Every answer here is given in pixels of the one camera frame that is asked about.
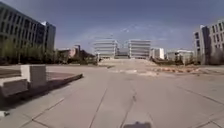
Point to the wide stone steps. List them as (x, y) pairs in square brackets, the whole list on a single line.
[(126, 62)]

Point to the white twin-block building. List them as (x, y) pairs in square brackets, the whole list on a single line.
[(105, 48)]

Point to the low brown building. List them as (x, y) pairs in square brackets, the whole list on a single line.
[(71, 52)]

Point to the small white building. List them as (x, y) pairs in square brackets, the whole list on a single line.
[(157, 53)]

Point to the grey paved plaza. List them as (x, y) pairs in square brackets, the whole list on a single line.
[(150, 100)]

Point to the grey concrete kerb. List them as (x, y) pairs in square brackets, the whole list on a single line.
[(63, 81)]

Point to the dug-up rubble patch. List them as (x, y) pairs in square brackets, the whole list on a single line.
[(173, 69)]

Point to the robot's own part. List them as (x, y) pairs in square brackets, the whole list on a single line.
[(137, 125)]

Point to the low pale building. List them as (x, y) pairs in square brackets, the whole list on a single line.
[(181, 55)]

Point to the tall concrete block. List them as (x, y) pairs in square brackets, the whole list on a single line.
[(33, 75)]

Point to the large dark building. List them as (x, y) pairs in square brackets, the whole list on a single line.
[(20, 30)]

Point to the low concrete block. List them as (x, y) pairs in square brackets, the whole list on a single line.
[(13, 86)]

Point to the row of trees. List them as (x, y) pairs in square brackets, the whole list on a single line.
[(10, 53)]

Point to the grey multi-storey building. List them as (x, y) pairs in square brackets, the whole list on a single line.
[(213, 36)]

